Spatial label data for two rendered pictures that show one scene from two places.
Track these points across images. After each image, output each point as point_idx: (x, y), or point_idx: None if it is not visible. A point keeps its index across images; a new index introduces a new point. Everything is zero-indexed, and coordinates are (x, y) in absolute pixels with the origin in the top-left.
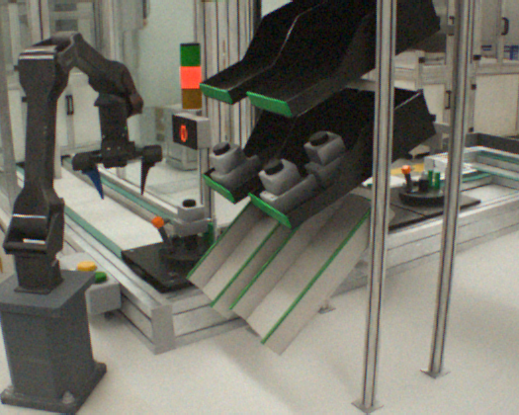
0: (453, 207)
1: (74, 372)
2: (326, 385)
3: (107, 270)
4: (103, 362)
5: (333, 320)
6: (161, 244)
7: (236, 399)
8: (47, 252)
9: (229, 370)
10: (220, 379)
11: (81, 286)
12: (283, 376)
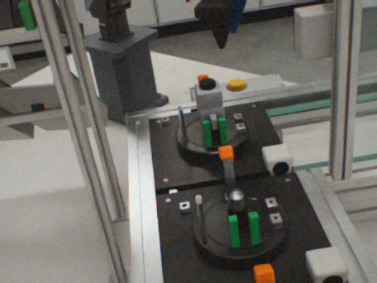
0: None
1: (100, 95)
2: (1, 228)
3: (225, 96)
4: None
5: (88, 279)
6: (263, 125)
7: (40, 178)
8: (90, 11)
9: (77, 183)
10: (69, 175)
11: (98, 49)
12: (39, 208)
